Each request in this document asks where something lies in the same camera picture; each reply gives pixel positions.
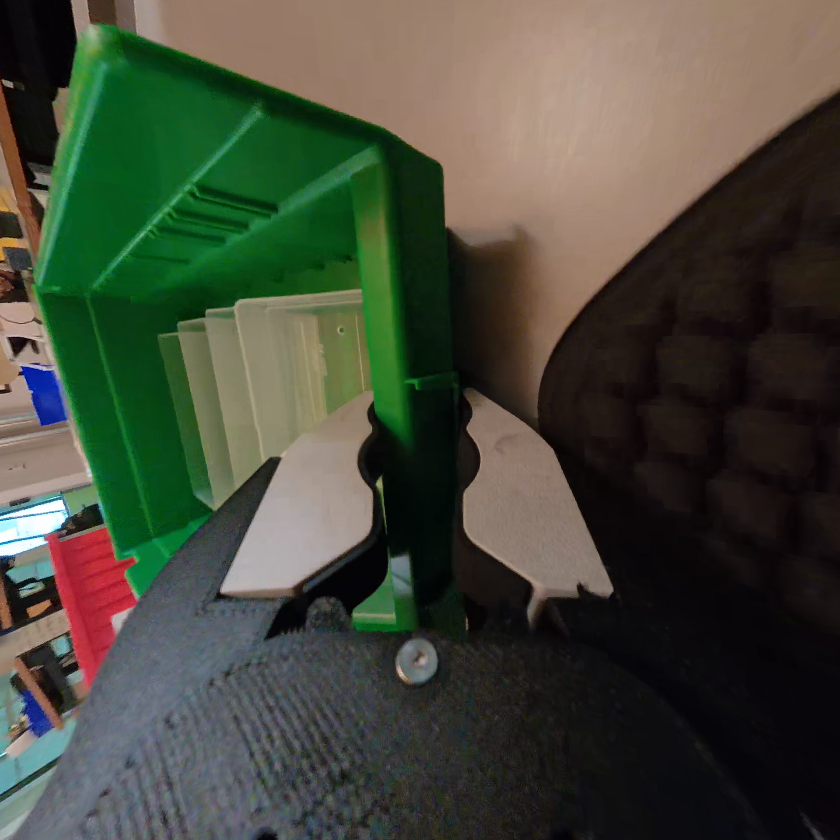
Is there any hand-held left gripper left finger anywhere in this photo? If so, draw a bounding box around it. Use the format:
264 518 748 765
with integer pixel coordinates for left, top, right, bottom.
220 392 389 627

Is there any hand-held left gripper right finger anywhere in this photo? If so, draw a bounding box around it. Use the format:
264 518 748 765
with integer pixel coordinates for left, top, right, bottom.
459 387 616 630

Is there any green plastic bin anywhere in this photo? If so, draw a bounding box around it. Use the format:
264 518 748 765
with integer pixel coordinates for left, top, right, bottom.
33 23 470 641

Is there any red ribbed crate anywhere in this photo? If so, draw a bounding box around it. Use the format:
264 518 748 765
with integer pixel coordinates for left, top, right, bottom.
45 524 140 690

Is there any blue storage bin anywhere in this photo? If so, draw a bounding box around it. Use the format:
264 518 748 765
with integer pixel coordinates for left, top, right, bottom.
21 363 71 427

